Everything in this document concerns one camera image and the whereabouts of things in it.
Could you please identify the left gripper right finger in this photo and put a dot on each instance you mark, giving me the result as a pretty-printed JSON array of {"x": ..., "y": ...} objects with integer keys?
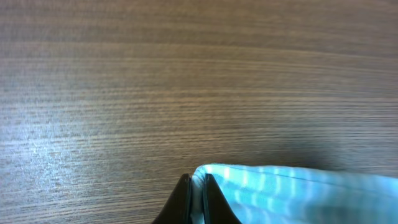
[{"x": 216, "y": 209}]

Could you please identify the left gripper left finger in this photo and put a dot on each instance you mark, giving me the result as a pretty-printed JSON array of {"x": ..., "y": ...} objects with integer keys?
[{"x": 177, "y": 209}]

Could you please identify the light blue striped baby pants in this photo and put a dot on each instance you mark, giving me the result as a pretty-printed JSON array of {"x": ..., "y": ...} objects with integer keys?
[{"x": 278, "y": 194}]

